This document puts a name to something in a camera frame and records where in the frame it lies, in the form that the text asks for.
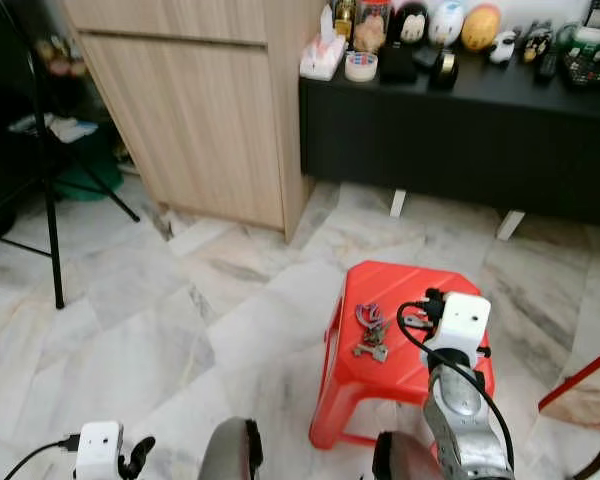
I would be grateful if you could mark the black tape dispenser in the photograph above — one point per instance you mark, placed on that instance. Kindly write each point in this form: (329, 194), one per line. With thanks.
(442, 72)

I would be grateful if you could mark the light wooden cabinet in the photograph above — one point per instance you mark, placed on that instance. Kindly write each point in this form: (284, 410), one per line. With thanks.
(200, 120)

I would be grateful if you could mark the marble table red edge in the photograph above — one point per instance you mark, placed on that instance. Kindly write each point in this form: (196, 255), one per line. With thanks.
(590, 400)

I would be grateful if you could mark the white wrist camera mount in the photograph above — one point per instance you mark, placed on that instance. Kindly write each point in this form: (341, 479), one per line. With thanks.
(465, 320)
(98, 450)

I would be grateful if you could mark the black tripod stand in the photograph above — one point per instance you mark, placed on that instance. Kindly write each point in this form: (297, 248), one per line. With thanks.
(50, 220)

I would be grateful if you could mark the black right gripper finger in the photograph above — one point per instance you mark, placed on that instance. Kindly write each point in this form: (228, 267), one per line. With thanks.
(414, 322)

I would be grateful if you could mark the small gold bottle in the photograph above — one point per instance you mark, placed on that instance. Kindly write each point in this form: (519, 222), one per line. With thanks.
(344, 18)

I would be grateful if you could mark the black green desk phone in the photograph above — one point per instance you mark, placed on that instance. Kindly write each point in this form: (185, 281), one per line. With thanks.
(585, 65)

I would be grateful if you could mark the black low sideboard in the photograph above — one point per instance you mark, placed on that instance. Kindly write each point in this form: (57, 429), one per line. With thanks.
(460, 140)

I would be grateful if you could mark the red plastic stool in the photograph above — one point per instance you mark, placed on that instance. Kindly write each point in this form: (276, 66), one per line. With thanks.
(365, 385)

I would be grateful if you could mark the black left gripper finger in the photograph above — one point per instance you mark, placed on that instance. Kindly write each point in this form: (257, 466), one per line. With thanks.
(146, 447)
(129, 448)

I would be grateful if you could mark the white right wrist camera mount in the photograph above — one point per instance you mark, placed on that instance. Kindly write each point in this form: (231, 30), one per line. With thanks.
(465, 320)

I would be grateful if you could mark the yellow egg figurine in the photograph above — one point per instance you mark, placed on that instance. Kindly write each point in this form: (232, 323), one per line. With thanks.
(480, 28)

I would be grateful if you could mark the grey robot left leg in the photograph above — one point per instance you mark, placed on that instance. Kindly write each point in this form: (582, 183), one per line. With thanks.
(230, 452)

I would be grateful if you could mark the small black box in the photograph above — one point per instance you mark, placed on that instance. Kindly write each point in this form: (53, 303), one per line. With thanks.
(398, 62)

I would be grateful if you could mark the white papers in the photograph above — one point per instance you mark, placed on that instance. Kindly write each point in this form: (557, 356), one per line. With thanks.
(65, 128)

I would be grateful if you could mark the green plastic basin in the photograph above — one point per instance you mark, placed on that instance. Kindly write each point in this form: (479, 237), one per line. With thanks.
(80, 185)

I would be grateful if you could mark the bunch of metal keys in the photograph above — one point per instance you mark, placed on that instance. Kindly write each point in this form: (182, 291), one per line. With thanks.
(370, 345)

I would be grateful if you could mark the white pink tissue box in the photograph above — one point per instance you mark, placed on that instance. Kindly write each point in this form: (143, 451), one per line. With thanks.
(322, 60)

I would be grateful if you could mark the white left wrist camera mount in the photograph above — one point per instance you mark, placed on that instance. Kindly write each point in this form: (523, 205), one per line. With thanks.
(98, 450)

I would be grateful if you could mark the clear tape roll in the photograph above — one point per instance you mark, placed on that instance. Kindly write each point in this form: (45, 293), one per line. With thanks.
(348, 68)

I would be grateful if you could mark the dark shelf unit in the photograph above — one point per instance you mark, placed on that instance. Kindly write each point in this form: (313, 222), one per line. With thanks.
(5, 90)

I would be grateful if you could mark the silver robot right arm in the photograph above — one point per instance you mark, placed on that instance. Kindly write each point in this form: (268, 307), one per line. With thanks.
(458, 410)

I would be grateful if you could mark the dark robot right leg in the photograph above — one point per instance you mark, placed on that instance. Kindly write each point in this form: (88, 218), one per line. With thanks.
(400, 460)

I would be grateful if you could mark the white egg figurine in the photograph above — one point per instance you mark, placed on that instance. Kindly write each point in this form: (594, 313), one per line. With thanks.
(446, 22)

